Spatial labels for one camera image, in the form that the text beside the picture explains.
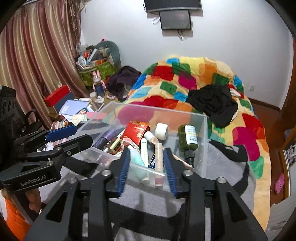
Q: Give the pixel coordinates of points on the dark green glass bottle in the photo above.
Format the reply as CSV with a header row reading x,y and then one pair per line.
x,y
188,142

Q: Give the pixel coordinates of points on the dark purple clothes pile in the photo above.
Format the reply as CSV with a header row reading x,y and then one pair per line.
x,y
122,81

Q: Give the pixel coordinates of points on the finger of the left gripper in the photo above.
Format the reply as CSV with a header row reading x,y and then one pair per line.
x,y
57,133
66,149

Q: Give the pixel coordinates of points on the beige cosmetic tube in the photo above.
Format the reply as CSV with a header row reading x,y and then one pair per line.
x,y
149,136

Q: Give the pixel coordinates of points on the pale green stick tube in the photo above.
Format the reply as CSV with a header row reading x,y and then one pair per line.
x,y
145,158

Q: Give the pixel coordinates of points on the grey black blanket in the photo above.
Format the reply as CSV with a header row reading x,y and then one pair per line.
x,y
148,213

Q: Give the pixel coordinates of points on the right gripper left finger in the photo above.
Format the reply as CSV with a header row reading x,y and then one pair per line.
x,y
62,218

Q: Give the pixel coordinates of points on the blue Max staples box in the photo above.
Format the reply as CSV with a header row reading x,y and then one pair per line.
x,y
152,163

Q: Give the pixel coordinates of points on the green storage bag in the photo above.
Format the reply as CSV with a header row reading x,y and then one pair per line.
x,y
106,70

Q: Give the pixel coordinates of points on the white bandage roll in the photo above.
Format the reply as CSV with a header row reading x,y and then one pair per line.
x,y
161,131

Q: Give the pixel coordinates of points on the pink bunny toy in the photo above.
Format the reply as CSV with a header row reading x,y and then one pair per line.
x,y
98,84

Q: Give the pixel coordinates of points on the wooden shelf cabinet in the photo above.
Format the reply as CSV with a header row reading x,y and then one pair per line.
x,y
288,116

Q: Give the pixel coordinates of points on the small wall monitor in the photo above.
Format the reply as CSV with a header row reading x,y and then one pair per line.
x,y
175,20

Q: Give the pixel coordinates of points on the beige tube red band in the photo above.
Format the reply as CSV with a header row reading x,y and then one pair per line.
x,y
158,154

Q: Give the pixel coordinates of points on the colourful patchwork duvet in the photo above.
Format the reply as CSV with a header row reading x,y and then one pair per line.
x,y
166,84

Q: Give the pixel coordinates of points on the mint green bottle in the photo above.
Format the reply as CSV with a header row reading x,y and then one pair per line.
x,y
142,175

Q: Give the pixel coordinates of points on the red box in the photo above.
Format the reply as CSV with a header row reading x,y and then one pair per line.
x,y
56,96

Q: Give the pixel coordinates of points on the red packet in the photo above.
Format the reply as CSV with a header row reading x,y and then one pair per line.
x,y
135,131

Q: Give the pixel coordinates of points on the person left hand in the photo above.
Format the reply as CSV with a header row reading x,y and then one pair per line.
x,y
33,196

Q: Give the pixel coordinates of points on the blue white booklet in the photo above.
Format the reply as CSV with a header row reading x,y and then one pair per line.
x,y
71,107

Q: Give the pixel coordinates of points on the wall television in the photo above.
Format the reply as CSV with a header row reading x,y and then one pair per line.
x,y
167,5

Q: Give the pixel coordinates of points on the purple spray bottle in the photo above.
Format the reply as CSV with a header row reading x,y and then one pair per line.
x,y
104,139

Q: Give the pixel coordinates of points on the striped brown curtain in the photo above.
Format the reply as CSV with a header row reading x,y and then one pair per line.
x,y
38,48

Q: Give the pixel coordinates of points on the black clothes pile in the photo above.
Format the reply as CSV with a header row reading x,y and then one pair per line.
x,y
216,102

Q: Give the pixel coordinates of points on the pink croc shoe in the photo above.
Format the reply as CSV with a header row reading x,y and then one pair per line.
x,y
279,184

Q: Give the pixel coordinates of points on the white ointment tube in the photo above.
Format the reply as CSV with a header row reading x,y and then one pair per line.
x,y
120,134

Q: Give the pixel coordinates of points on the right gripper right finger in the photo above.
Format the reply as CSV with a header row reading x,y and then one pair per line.
x,y
230,218

